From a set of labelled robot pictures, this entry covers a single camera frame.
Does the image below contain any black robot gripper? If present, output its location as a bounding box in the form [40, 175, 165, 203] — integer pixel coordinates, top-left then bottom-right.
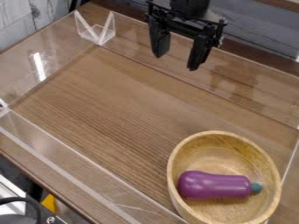
[147, 0, 227, 71]

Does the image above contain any brown wooden bowl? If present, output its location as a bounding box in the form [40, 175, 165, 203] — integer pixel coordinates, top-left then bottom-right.
[167, 130, 281, 224]

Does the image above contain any purple toy eggplant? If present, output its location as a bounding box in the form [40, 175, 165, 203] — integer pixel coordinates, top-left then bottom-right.
[177, 171, 263, 200]

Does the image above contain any clear acrylic corner bracket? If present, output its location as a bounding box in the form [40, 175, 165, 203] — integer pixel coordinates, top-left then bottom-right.
[73, 11, 116, 46]

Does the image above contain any clear acrylic table wall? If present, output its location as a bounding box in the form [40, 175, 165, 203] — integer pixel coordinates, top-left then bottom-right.
[0, 100, 187, 224]

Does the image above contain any black cable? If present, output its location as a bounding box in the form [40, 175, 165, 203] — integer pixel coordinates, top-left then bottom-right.
[0, 196, 43, 224]

